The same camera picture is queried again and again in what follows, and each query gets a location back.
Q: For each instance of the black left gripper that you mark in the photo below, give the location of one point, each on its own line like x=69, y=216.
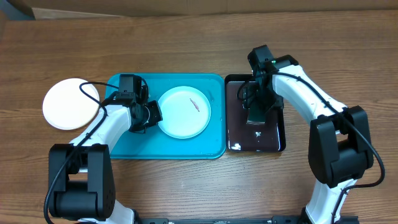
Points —
x=157, y=116

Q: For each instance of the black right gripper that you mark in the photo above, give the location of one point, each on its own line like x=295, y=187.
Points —
x=251, y=95

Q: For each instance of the green sponge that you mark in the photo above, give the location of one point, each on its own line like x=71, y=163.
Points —
x=256, y=115

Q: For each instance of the light blue plate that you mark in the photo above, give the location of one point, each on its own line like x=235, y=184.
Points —
x=186, y=112

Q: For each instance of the pink plate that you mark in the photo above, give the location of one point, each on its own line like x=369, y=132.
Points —
x=70, y=104

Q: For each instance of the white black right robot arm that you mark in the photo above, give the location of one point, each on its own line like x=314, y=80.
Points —
x=339, y=149

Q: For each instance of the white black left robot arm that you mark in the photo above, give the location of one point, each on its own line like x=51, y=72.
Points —
x=81, y=182

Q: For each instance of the black water tray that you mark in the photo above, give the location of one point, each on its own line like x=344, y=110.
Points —
x=242, y=136

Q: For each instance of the cardboard backboard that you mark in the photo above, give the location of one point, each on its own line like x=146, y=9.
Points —
x=204, y=7

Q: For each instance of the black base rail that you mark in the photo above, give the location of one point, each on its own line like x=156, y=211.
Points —
x=274, y=220

